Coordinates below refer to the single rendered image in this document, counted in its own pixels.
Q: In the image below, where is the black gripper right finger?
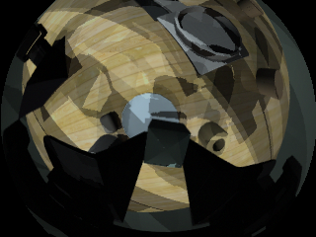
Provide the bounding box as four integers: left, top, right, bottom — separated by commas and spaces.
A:
183, 139, 276, 226

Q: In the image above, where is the light blue round dish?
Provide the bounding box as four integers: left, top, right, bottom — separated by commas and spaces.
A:
122, 92, 179, 139

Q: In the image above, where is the dark grey balance beam with square pans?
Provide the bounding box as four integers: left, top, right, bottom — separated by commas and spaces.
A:
134, 0, 249, 75

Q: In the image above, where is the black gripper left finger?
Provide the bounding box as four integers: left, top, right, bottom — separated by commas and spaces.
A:
43, 131, 147, 224

